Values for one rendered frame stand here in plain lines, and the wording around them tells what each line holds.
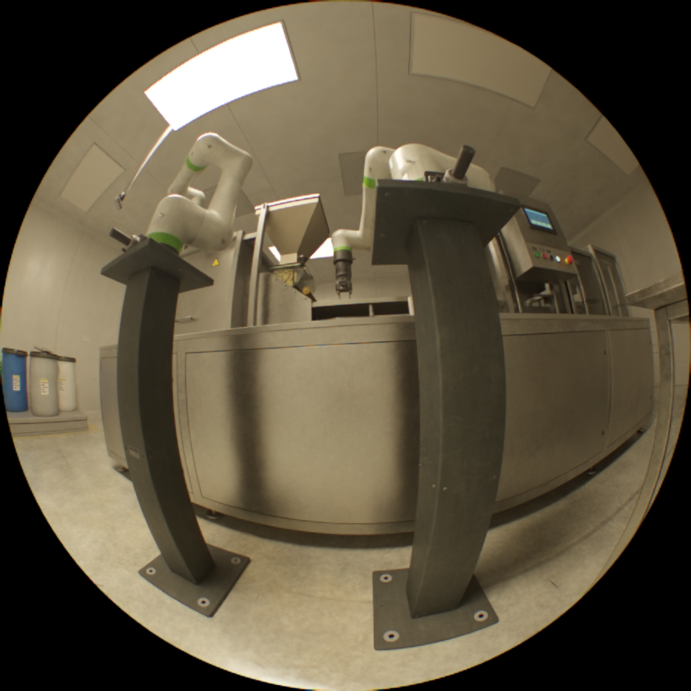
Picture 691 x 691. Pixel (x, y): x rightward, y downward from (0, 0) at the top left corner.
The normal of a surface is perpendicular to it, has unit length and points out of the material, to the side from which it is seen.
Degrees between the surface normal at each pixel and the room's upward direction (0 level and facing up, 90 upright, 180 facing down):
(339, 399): 90
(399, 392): 90
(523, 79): 180
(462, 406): 90
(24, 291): 90
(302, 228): 114
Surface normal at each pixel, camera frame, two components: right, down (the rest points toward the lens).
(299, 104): 0.04, 0.99
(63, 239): 0.99, -0.05
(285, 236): -0.07, 0.29
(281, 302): -0.10, -0.12
